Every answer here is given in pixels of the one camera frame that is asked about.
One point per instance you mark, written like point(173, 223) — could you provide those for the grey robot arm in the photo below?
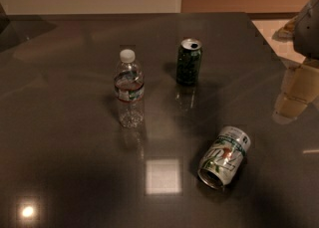
point(306, 31)

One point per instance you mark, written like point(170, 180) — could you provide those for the clear plastic water bottle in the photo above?
point(129, 84)

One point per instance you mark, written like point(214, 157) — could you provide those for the green soda can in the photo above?
point(188, 62)

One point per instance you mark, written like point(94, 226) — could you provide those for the silver 7up can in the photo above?
point(220, 163)

